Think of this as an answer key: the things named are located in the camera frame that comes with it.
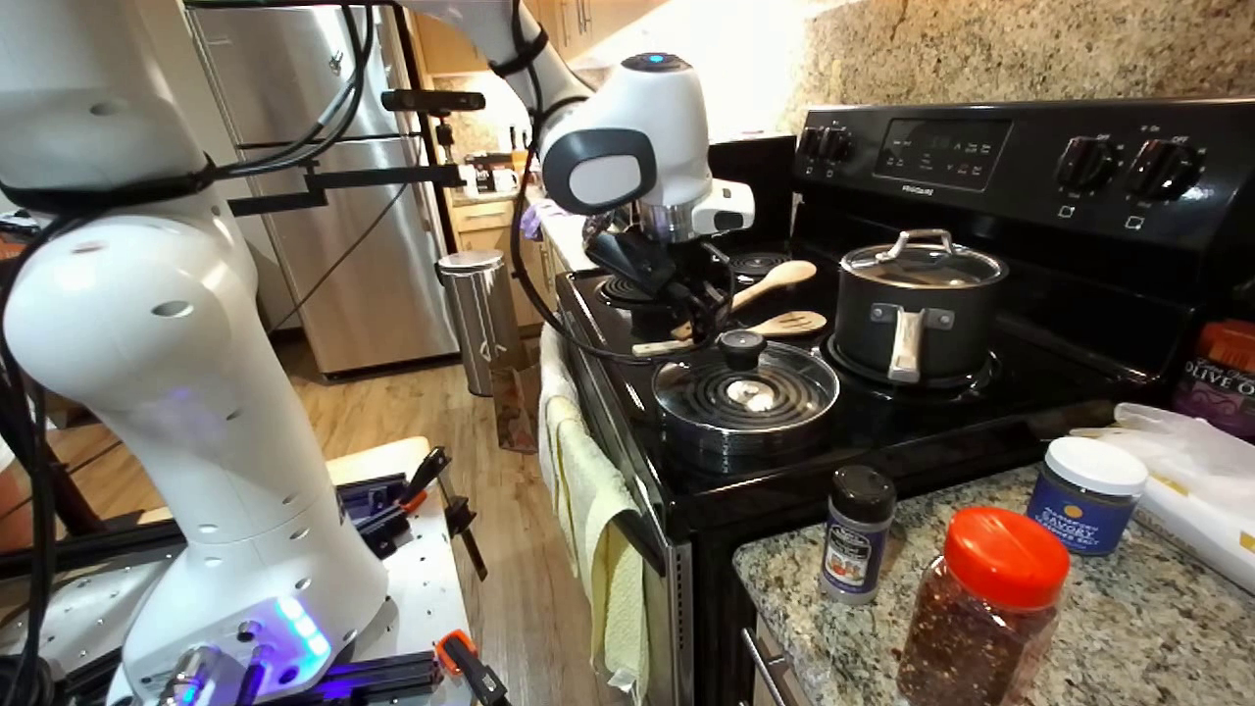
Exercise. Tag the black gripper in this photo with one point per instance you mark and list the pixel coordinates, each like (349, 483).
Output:
(634, 253)

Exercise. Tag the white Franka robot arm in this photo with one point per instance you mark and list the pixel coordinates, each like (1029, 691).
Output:
(158, 393)

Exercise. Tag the black electric stove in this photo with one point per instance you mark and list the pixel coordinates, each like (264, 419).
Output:
(965, 419)

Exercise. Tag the slotted wooden spoon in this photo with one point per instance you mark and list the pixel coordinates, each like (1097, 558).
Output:
(791, 325)

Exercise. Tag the wooden cabinet with drawers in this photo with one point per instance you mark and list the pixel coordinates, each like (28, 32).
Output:
(505, 240)

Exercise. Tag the steel trash can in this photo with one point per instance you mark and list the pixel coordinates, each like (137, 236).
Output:
(473, 329)

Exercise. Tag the pale yellow towel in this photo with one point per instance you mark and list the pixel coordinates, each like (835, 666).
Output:
(594, 550)

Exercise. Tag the black-lid spice bottle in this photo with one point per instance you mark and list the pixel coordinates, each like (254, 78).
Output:
(858, 550)

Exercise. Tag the stainless steel refrigerator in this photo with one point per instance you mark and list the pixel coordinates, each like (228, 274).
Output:
(353, 260)

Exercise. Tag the blue and black clamp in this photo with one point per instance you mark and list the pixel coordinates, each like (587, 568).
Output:
(387, 504)

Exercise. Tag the black stand pole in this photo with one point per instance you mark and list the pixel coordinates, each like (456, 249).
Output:
(409, 52)

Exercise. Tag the white robot mounting table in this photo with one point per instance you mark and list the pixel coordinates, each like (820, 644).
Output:
(418, 602)

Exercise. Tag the white-lid blue tub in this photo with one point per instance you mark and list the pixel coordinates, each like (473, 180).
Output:
(1081, 504)

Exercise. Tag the red-lid spice jar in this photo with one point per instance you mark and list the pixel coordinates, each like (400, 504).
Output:
(983, 630)

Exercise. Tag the white plastic bag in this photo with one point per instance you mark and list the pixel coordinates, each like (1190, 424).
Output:
(1190, 473)

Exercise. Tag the purple and orange package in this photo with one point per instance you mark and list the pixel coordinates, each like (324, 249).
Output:
(1222, 393)

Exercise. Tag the black stereo camera bar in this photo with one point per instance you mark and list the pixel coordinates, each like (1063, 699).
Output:
(432, 99)

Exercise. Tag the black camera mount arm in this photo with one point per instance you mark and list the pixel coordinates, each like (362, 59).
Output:
(379, 180)

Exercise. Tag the wooden wall cabinet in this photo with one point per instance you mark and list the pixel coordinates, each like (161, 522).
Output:
(438, 52)

